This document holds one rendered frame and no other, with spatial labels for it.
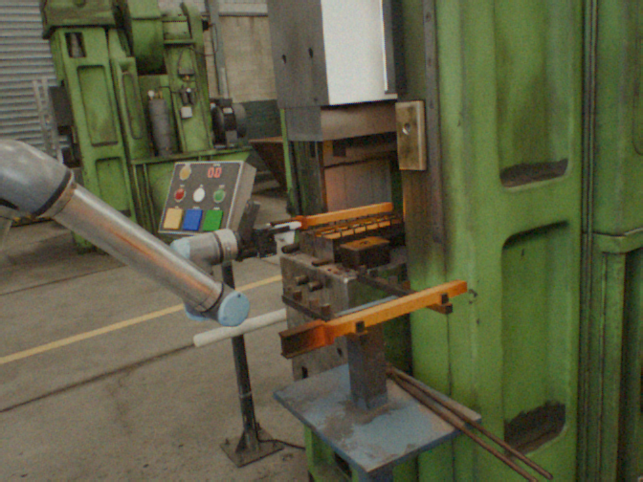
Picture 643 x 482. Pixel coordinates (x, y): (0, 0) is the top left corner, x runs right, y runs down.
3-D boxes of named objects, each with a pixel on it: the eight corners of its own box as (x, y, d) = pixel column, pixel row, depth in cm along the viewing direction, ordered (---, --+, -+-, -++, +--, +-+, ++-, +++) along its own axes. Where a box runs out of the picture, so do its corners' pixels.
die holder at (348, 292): (358, 428, 162) (344, 279, 151) (293, 381, 194) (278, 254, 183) (495, 367, 190) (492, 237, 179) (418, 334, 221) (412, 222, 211)
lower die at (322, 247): (334, 264, 166) (331, 235, 164) (299, 251, 183) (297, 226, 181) (441, 235, 187) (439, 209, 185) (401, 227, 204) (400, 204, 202)
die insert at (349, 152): (346, 158, 167) (344, 137, 166) (333, 157, 174) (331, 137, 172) (424, 145, 182) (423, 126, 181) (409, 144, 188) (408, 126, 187)
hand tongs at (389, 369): (555, 480, 99) (555, 474, 99) (537, 489, 97) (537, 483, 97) (376, 357, 152) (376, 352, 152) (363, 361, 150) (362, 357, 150)
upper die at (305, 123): (322, 141, 158) (320, 105, 156) (288, 141, 175) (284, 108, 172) (436, 125, 178) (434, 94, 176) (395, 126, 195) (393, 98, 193)
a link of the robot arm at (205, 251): (169, 273, 154) (164, 238, 151) (213, 263, 160) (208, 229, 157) (181, 281, 146) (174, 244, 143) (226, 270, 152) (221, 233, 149)
